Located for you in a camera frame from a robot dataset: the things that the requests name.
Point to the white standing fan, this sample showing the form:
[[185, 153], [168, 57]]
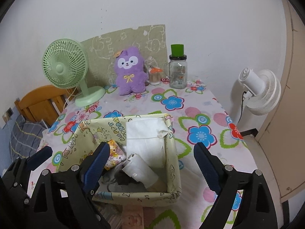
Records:
[[263, 90]]

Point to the white cloth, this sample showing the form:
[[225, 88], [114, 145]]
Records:
[[145, 137]]

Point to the floral tablecloth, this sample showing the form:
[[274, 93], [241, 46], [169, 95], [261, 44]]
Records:
[[196, 116]]

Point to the cartoon tissue pack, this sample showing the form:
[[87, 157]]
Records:
[[116, 155]]

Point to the purple plush toy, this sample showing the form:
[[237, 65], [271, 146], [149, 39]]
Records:
[[129, 68]]

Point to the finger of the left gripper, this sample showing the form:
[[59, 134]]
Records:
[[16, 179]]

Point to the pink printed packet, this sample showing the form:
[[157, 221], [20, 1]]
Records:
[[133, 217]]

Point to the green desk fan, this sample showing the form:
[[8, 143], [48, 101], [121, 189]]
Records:
[[65, 65]]

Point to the grey plaid pillow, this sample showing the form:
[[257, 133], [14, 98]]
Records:
[[25, 138]]

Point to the green patterned cardboard sheet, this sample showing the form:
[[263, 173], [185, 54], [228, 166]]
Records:
[[101, 50]]

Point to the glass jar green lid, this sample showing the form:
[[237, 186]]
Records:
[[176, 70]]

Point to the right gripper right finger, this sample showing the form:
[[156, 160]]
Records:
[[256, 208]]

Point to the wall power socket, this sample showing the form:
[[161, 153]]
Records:
[[7, 115]]

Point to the toothpick jar orange lid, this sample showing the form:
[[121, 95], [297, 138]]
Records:
[[154, 74]]

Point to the beige door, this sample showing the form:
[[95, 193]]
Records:
[[282, 134]]

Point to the white roll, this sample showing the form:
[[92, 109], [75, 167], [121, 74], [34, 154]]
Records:
[[136, 168]]

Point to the wooden bed headboard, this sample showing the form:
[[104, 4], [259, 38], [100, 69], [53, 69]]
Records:
[[44, 103]]

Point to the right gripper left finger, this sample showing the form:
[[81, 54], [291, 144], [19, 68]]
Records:
[[64, 199]]

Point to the yellow cartoon storage box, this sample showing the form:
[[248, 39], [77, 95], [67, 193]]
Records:
[[90, 133]]

